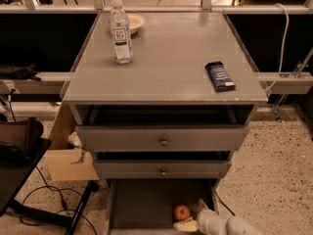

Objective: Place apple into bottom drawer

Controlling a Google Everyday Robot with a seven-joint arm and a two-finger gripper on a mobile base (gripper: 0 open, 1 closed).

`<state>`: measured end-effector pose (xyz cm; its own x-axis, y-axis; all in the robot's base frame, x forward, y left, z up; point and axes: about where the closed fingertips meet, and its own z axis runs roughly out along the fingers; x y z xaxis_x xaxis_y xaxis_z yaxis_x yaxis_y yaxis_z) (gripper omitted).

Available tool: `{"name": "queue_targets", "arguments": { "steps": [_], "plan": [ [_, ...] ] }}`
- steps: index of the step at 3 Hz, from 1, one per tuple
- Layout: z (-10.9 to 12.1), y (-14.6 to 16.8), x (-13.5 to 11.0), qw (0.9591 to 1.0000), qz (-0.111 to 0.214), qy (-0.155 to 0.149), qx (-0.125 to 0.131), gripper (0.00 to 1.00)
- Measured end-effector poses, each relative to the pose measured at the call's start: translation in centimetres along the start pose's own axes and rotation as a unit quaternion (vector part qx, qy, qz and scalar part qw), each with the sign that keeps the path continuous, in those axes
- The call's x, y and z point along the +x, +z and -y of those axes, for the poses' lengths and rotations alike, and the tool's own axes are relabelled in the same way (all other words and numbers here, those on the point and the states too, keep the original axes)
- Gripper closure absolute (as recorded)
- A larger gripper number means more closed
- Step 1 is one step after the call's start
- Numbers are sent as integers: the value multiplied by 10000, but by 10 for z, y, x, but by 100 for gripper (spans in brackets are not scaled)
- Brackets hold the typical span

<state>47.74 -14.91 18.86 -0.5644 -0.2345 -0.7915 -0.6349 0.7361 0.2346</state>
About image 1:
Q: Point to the small beige bowl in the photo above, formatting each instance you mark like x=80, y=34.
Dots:
x=135, y=22

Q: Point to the dark blue snack bar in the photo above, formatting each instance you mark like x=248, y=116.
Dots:
x=219, y=77

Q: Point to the black cart with stand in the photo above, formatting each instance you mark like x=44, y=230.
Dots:
x=13, y=175

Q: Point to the red apple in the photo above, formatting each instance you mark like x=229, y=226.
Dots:
x=181, y=212

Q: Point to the grey middle drawer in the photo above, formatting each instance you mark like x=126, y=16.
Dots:
x=161, y=165

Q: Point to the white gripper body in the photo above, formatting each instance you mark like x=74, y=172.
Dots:
x=205, y=219

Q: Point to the grey top drawer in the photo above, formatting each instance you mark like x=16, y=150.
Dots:
x=156, y=128

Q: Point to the grey drawer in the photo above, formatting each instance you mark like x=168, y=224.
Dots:
x=156, y=128
x=146, y=206
x=161, y=165

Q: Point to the grey bottom drawer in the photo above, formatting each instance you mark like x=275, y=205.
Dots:
x=146, y=206

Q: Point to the black cloth on shelf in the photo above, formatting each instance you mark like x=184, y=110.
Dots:
x=15, y=72

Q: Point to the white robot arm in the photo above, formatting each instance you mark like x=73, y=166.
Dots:
x=236, y=225

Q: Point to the grey drawer cabinet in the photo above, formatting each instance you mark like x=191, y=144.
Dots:
x=170, y=52

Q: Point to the brown bag on cart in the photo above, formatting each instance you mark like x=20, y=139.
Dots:
x=20, y=136

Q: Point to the clear plastic water bottle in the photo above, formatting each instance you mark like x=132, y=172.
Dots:
x=120, y=33

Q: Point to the brown cardboard box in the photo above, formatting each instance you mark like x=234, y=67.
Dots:
x=65, y=161

